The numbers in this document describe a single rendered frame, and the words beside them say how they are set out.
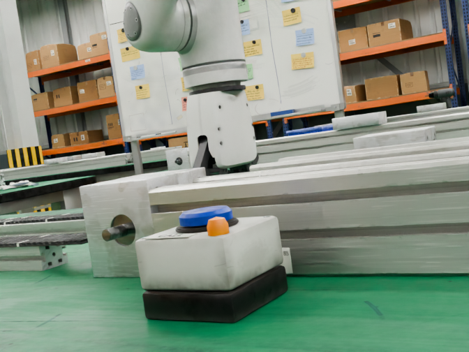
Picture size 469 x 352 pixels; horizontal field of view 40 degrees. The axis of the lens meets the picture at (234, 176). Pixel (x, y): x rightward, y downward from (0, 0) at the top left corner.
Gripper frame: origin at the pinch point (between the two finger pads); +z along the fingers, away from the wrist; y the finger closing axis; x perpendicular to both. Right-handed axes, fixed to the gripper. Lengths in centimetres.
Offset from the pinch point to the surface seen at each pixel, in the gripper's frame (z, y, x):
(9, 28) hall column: -176, -504, -625
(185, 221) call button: -3.9, 34.8, 18.1
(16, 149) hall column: -23, -491, -634
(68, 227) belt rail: 1.3, 2.7, -28.5
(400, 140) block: -5.2, -15.5, 18.5
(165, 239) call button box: -2.9, 36.7, 17.6
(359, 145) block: -5.2, -14.9, 12.8
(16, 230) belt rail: 1.4, 2.7, -40.7
